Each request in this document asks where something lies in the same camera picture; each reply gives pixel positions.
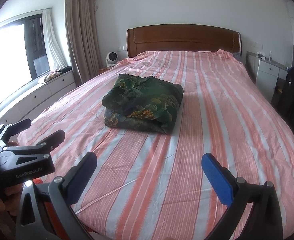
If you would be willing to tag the striped cushion on bench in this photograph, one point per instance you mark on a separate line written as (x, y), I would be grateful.
(51, 76)

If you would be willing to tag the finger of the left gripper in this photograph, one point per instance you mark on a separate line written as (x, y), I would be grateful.
(45, 146)
(10, 130)

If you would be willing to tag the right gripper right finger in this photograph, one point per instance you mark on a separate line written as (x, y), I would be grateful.
(264, 220)

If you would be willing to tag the green landscape print silk jacket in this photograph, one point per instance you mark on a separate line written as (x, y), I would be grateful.
(145, 104)

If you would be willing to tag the white window bench cabinet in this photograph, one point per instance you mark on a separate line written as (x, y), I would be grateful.
(35, 100)

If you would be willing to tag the white sheer curtain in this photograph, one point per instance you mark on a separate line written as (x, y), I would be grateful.
(54, 53)

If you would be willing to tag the window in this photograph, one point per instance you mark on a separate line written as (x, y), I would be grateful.
(23, 56)

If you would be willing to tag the black jacket hanging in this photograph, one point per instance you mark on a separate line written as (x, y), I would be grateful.
(285, 105)

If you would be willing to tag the beige curtain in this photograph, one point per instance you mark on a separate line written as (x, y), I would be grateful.
(82, 39)

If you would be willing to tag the white drawer dresser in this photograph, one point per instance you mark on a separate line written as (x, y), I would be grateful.
(264, 74)

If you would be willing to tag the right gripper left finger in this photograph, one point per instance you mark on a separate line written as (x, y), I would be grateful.
(33, 221)

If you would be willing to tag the pink striped bed sheet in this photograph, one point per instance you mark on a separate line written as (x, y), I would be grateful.
(151, 185)

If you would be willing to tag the brown wooden headboard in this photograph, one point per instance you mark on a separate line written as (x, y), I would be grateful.
(181, 37)

